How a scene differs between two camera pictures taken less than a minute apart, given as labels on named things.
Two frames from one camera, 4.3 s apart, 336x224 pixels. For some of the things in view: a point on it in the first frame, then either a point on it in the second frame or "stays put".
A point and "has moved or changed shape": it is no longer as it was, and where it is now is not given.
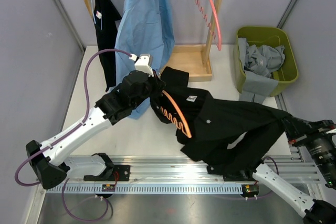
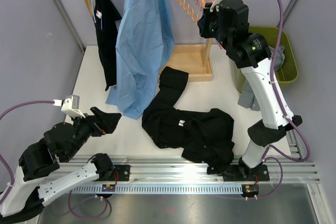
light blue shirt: [145, 34] stays put
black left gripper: [158, 84] -> [108, 120]
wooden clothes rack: [196, 59] stays put
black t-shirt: [105, 17] stays put
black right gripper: [323, 126] -> [207, 16]
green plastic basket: [271, 36] stays put
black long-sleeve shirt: [228, 138] has moved or changed shape
